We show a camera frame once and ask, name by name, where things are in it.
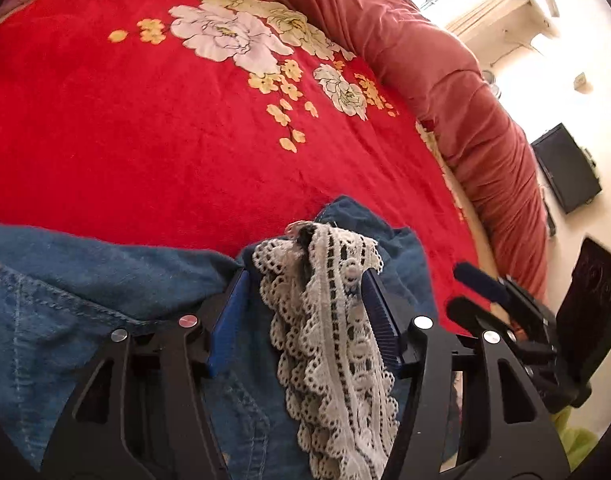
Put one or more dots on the light green cloth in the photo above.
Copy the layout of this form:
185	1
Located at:
575	440

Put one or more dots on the blue pants with lace trim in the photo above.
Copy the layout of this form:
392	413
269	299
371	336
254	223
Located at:
85	285

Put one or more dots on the beige bed sheet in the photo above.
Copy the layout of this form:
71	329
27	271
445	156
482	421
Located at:
478	230

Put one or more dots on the red floral blanket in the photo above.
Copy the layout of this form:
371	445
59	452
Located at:
135	135

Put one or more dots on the black wall television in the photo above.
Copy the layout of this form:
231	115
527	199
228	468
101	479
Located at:
565	170

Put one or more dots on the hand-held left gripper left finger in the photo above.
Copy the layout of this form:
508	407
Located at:
230	320

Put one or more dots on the pink-red comforter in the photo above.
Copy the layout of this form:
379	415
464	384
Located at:
460	110

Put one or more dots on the wall socket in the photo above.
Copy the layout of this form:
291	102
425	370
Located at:
580	81

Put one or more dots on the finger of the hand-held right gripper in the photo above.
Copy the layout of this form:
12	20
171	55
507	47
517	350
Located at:
480	280
465	310

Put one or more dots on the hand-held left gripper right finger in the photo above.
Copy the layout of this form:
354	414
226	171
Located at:
383	320

